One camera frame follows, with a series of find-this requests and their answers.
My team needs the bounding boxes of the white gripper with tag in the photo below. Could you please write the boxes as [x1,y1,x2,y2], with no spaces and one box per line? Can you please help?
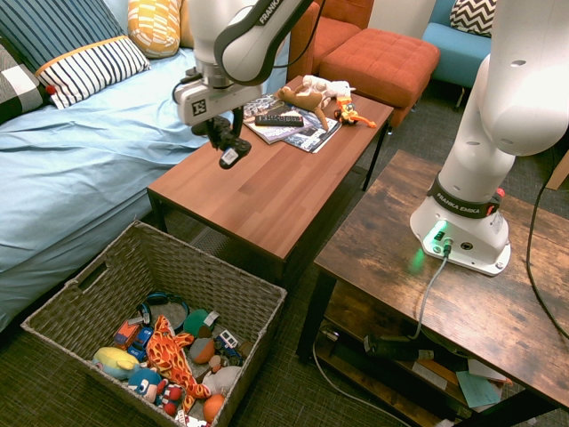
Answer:
[172,80,264,150]

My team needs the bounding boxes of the black Sony gamepad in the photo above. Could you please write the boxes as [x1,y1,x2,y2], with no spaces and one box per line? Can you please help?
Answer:
[190,116,252,170]

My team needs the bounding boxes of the grey woven basket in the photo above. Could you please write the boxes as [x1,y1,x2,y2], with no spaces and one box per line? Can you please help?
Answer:
[20,221,288,427]

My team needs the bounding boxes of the grey blue magazine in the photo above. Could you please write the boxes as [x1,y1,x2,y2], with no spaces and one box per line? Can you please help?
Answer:
[243,95,319,146]

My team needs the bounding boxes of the black remote control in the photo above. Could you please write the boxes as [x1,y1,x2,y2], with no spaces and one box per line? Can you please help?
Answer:
[253,114,306,128]

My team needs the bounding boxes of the brown plush toy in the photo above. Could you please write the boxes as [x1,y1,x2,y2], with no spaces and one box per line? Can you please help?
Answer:
[276,84,330,133]

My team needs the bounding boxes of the reddish wooden coffee table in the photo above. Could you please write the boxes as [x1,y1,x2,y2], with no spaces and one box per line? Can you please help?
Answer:
[146,75,395,286]

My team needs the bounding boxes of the dark cover magazine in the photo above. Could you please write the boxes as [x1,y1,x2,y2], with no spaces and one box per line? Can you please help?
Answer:
[282,113,342,155]

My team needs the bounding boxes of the white unicorn plush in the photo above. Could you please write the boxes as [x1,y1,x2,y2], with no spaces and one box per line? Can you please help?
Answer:
[301,74,357,108]

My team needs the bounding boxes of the orange toy excavator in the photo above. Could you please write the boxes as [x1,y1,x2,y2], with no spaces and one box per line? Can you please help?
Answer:
[333,95,378,129]

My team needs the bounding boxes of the yellow patterned pillow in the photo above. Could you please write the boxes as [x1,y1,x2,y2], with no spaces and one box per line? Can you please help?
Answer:
[127,0,183,60]

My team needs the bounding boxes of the orange armchair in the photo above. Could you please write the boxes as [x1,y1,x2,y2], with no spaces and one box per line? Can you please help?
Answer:
[286,0,374,84]

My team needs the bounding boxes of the bed with light blue sheet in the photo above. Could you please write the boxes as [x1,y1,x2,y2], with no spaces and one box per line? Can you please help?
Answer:
[0,46,236,333]

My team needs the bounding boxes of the white navy striped pillow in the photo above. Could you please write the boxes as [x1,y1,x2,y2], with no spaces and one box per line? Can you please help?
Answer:
[35,35,152,110]

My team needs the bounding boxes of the orange tufted ottoman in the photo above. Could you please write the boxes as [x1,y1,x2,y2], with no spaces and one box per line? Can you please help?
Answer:
[318,28,441,128]

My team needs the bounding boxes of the blue black headphones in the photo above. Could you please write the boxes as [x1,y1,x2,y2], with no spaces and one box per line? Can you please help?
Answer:
[135,291,191,333]

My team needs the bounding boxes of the green plush ball with tag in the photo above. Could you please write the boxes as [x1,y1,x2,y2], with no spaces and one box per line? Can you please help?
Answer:
[182,309,221,339]

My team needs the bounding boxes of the dark blue striped pillow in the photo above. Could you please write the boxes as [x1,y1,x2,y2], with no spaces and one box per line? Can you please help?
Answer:
[0,0,128,75]

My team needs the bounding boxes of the black white checked pillow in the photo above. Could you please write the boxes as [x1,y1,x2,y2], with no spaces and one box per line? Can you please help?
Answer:
[0,42,52,125]

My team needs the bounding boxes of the blue white toy truck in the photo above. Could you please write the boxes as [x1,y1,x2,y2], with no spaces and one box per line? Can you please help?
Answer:
[213,329,244,357]

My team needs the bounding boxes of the rustic dark wooden table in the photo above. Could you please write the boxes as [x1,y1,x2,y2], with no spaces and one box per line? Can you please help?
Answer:
[295,149,569,427]

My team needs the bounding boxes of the grey orange plush ball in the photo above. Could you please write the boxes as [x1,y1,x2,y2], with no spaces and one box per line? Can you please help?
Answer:
[189,335,217,366]

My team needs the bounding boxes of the orange toy truck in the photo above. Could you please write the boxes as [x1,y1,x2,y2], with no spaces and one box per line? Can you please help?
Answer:
[113,318,143,350]

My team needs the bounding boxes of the blue police toy car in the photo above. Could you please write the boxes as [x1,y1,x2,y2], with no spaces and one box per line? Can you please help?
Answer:
[128,326,155,361]

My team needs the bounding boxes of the orange flame pattern plush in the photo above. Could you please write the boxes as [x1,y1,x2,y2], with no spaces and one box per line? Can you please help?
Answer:
[145,314,212,415]

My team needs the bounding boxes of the blue chair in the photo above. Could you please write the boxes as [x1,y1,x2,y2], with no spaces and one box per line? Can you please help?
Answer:
[421,0,494,88]

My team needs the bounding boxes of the white grey plush toy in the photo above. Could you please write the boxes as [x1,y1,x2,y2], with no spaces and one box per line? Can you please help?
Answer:
[202,365,244,397]

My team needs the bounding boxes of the yellow plush toy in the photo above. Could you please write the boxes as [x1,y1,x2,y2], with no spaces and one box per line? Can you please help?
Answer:
[92,346,141,382]

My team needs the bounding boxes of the black white chevron pillow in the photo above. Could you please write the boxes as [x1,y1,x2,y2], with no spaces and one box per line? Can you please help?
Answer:
[449,0,498,39]

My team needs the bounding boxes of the Captain America plush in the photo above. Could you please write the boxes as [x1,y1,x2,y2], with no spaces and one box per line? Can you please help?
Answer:
[127,367,164,404]

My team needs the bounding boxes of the black power adapter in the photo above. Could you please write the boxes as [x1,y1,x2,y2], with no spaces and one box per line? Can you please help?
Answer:
[363,334,435,362]

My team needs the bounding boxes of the light wooden furniture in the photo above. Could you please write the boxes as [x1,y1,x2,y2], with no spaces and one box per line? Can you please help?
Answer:
[545,149,569,190]

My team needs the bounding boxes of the teal paper sheet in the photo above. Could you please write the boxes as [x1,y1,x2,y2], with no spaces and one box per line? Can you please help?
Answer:
[455,369,503,409]

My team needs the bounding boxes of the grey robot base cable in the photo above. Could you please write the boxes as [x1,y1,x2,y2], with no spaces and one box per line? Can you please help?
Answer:
[408,239,453,342]

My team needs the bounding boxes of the black power cable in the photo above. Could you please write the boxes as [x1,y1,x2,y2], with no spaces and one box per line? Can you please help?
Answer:
[525,177,569,342]

